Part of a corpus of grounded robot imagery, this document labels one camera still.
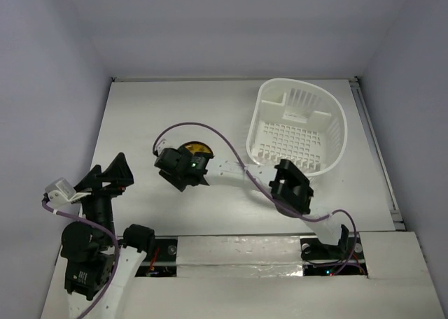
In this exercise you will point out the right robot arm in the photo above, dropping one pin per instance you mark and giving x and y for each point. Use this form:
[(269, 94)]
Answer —
[(283, 184)]

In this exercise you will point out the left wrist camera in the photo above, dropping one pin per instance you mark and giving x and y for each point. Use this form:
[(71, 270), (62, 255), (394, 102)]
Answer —
[(61, 192)]

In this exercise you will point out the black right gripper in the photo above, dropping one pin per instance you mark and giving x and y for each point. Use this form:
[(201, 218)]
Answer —
[(171, 178)]

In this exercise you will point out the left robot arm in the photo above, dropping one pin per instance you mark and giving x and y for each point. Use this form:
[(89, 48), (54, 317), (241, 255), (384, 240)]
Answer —
[(100, 266)]

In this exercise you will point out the yellow brown-rimmed plate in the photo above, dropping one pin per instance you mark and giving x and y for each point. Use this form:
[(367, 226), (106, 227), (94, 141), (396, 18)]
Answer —
[(189, 149)]

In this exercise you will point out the silver foil covered bar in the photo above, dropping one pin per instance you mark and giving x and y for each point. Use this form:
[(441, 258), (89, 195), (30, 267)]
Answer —
[(239, 257)]

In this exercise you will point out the white plastic dish rack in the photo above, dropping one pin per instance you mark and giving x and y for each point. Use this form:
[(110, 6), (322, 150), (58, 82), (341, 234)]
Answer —
[(300, 122)]

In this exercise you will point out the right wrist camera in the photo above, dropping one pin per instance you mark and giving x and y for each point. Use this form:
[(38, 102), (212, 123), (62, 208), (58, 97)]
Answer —
[(160, 146)]

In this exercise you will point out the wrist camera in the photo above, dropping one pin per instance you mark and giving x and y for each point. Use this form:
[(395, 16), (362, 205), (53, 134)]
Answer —
[(160, 146), (61, 192)]

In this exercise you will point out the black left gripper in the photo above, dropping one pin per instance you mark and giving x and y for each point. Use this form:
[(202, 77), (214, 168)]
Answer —
[(119, 171)]

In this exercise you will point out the aluminium rail right edge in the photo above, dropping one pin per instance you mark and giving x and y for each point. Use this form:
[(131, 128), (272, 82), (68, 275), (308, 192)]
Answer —
[(393, 207)]

